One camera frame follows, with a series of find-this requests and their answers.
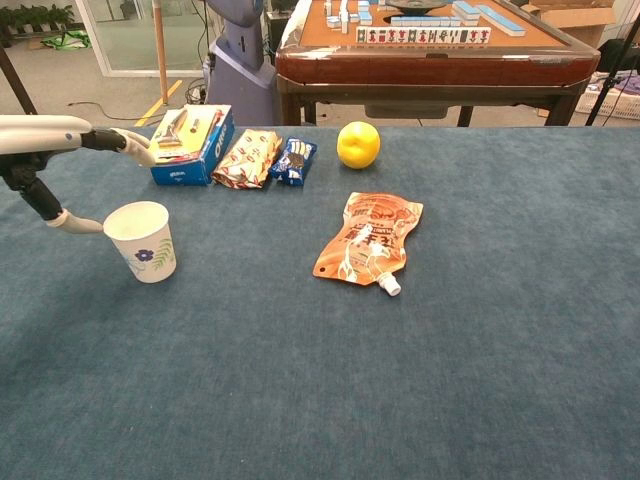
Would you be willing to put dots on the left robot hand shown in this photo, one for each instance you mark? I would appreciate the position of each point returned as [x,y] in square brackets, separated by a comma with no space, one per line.
[45,135]

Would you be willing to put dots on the white flower print paper cup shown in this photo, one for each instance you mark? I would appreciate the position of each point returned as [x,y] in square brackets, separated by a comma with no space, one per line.
[145,245]

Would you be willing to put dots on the black slanted stand leg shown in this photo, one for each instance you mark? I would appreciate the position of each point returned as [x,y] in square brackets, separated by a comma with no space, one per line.
[17,85]

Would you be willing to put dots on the green bag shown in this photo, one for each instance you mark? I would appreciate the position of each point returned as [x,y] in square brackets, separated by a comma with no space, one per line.
[67,40]

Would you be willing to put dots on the green potted plants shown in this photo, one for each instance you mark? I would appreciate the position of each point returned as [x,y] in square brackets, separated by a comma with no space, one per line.
[35,17]

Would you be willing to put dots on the carded razor pack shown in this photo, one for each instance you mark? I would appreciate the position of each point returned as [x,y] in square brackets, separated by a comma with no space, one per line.
[175,131]

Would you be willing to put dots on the white framed glass partition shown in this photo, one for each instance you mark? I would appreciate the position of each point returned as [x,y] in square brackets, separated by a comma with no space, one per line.
[130,35]

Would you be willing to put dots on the wooden pole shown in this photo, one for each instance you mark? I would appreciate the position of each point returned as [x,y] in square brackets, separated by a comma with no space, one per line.
[161,55]

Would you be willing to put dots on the blue Oreo cardboard box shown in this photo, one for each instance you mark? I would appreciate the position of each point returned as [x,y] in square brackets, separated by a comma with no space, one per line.
[216,150]

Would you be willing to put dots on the red gold snack packet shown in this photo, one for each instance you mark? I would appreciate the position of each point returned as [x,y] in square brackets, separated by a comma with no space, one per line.
[247,160]

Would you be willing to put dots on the small blue Oreo packet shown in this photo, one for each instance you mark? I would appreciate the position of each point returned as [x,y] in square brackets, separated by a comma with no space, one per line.
[294,161]

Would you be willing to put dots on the yellow round fruit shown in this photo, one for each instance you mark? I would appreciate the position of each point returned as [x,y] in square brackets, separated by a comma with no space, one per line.
[358,145]

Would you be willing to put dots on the orange spout pouch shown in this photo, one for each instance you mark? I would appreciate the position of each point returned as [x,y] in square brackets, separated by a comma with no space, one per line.
[367,240]

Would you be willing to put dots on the brown mahjong table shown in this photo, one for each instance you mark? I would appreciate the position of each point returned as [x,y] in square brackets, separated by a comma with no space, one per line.
[425,62]

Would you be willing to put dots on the face-up mahjong tile row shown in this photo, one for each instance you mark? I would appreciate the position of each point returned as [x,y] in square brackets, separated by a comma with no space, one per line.
[422,35]

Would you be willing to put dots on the blue table cloth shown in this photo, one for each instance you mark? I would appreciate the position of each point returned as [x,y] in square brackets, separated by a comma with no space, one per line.
[450,375]

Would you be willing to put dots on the brown cardboard box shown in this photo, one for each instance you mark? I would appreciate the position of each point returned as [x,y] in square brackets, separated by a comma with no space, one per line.
[575,20]

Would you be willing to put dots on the black tripod stand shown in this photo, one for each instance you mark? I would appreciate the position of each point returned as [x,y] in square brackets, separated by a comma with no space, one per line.
[598,97]

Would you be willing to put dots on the white plastic basket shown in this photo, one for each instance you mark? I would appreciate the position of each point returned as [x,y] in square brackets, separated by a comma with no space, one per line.
[620,107]

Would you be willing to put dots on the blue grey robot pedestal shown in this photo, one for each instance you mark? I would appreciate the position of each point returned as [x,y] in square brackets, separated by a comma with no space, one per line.
[240,75]

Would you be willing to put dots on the blue white mahjong tile wall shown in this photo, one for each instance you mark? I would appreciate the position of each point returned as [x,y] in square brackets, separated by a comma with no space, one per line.
[425,21]
[466,10]
[502,21]
[345,12]

